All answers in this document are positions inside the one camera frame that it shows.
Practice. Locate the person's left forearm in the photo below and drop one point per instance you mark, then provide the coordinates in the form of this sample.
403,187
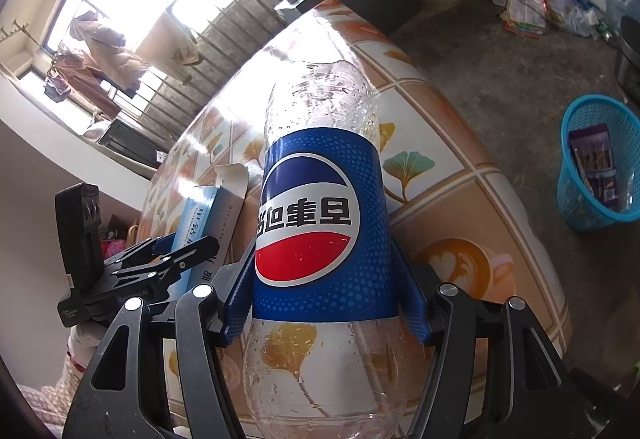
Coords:
82,344

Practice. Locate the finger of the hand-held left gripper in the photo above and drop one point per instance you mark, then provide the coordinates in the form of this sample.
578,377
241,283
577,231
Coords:
140,253
195,254

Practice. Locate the cream cloth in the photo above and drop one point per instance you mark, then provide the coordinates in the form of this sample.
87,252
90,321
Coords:
167,41

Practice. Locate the clear soda bottle blue label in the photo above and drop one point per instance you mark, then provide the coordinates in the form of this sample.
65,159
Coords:
310,229

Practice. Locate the blue plastic basket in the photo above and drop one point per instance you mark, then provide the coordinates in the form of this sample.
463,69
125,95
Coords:
570,199

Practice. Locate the clear bag of packets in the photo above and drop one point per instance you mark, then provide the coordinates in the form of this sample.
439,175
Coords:
570,9

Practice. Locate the metal balcony railing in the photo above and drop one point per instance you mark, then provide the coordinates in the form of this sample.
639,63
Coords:
225,39

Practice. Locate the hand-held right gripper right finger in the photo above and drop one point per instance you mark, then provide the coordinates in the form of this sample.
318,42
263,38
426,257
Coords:
417,314

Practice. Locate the beige puffer jacket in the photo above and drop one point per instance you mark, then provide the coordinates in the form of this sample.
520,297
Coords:
112,49

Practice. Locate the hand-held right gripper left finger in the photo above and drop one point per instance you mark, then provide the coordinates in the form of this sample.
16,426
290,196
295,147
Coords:
240,314

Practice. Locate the black rice cooker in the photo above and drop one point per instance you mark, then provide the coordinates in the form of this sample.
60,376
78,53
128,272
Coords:
630,64

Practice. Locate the blue white carton box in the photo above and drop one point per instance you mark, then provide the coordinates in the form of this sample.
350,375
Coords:
210,214

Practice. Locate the pink hanging garment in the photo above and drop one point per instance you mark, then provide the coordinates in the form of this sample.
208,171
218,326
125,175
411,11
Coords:
85,84

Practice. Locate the dark slatted panel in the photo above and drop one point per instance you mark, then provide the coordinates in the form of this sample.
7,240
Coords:
130,141

